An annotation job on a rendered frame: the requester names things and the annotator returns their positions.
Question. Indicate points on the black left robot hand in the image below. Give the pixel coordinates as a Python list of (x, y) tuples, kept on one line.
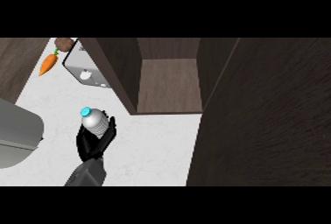
[(91, 148)]

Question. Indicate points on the clear bottle with cyan cap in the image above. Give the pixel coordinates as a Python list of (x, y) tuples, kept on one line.
[(95, 122)]

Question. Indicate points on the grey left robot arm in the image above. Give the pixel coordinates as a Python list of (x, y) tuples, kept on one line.
[(88, 175)]

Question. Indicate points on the dark wooden cabinet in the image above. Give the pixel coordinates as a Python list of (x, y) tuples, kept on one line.
[(169, 87)]

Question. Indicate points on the dark wooden cabinet door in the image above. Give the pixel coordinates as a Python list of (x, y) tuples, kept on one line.
[(266, 116)]

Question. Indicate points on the pale grey rounded appliance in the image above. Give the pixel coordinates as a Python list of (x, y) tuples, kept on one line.
[(17, 131)]

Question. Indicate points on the silver appliance with black rim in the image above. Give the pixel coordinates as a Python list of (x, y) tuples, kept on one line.
[(80, 62)]

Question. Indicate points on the orange carrot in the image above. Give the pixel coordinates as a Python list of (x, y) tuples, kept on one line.
[(48, 63)]

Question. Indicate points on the brown potato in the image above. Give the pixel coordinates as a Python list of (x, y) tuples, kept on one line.
[(64, 43)]

